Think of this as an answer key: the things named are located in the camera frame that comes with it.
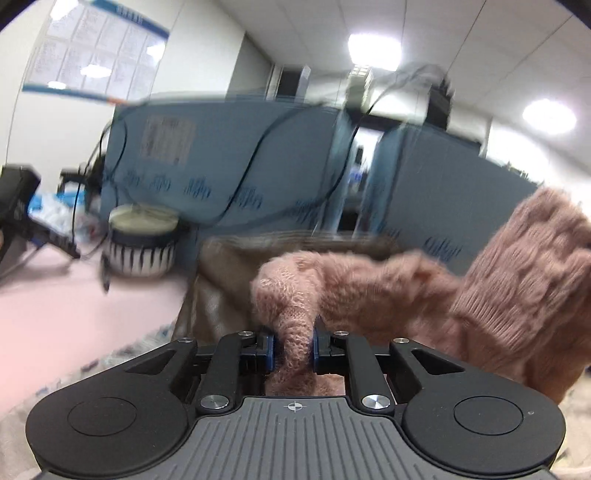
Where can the round black white container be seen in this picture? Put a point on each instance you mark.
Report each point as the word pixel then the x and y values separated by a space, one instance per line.
pixel 141 241

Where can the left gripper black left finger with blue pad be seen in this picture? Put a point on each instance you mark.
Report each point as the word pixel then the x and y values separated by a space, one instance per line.
pixel 210 378

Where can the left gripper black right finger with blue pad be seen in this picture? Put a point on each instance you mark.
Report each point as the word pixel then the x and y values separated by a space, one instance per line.
pixel 379 378

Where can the black device on left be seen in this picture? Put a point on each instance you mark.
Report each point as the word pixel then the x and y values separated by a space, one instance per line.
pixel 18 187

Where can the pink knitted sweater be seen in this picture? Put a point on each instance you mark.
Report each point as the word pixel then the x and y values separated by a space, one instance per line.
pixel 522 311

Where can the blue foam partition board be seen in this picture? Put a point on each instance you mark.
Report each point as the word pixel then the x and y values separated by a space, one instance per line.
pixel 251 166

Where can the wall poster with blue border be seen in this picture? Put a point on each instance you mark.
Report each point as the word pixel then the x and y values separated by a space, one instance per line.
pixel 96 50

